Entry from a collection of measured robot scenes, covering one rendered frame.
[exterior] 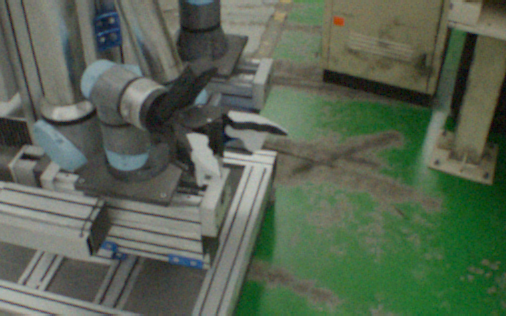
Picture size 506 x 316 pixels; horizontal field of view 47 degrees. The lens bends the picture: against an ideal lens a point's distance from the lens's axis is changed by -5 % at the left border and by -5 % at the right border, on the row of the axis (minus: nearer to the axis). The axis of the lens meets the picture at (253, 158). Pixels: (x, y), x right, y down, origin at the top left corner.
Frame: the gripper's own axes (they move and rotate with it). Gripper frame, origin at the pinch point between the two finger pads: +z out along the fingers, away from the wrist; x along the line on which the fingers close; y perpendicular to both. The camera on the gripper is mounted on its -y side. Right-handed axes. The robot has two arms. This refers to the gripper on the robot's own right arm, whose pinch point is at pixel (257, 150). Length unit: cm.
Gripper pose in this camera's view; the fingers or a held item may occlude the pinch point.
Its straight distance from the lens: 83.0
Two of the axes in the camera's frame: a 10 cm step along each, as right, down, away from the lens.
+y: -0.9, 8.2, 5.6
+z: 7.8, 4.1, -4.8
